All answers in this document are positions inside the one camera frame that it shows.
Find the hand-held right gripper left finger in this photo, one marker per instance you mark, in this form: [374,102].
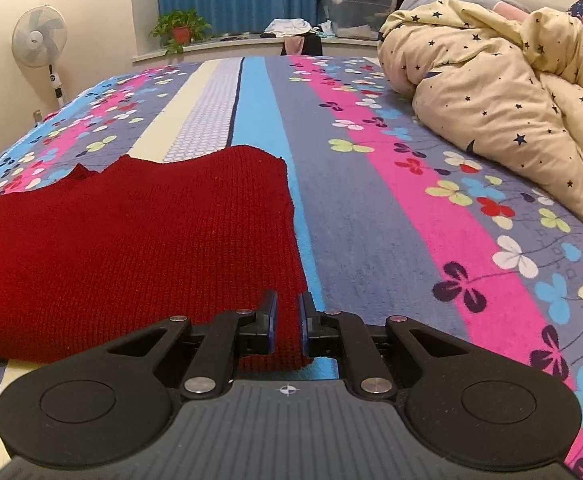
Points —
[270,321]

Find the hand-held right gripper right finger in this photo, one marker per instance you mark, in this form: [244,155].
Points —
[303,325]

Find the red knitted sweater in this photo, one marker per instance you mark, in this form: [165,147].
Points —
[136,245]

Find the striped floral bedsheet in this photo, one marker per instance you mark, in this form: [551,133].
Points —
[371,210]

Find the black chair with pink cloth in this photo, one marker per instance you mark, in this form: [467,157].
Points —
[304,45]

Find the white cloth pile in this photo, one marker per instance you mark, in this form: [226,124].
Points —
[286,27]

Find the light blue cloth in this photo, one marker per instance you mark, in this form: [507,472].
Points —
[325,29]

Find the potted green plant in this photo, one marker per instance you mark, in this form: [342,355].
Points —
[180,30]

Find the yellow star print duvet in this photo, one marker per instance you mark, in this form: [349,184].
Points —
[496,80]

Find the clear plastic storage box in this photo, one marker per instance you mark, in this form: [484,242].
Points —
[356,7]

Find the white standing fan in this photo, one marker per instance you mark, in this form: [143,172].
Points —
[37,35]

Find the pink cloth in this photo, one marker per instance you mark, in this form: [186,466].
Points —
[510,11]

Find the wall socket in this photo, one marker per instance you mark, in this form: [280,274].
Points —
[36,115]

